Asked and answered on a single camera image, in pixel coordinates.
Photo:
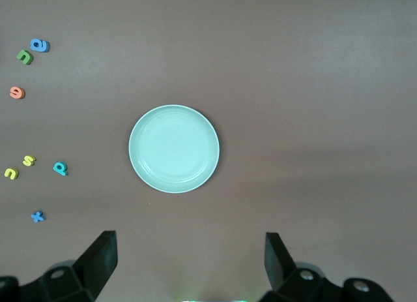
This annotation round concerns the yellow foam letter s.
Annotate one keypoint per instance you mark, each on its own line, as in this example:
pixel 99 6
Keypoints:
pixel 29 160

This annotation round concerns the green foam letter u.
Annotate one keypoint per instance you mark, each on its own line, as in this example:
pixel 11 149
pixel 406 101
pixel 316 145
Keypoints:
pixel 28 59

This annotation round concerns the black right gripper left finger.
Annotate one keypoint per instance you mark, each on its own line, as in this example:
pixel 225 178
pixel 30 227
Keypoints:
pixel 81 276

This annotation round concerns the blue foam letter a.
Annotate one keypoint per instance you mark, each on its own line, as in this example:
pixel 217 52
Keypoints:
pixel 44 47

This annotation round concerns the blue foam letter x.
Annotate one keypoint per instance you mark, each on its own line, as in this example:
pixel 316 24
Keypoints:
pixel 38 216

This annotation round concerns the teal foam letter p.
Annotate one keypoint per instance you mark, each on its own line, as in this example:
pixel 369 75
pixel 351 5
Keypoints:
pixel 62 171

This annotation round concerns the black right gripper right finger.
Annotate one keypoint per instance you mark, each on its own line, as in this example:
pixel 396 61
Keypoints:
pixel 286 279

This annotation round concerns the orange foam letter e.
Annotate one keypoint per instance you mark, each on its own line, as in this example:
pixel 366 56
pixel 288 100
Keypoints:
pixel 19 95

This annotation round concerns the light green round plate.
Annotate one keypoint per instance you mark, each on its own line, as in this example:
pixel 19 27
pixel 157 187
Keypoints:
pixel 174 148

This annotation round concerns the yellow foam letter u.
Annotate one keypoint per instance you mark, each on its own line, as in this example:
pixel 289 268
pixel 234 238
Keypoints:
pixel 13 175

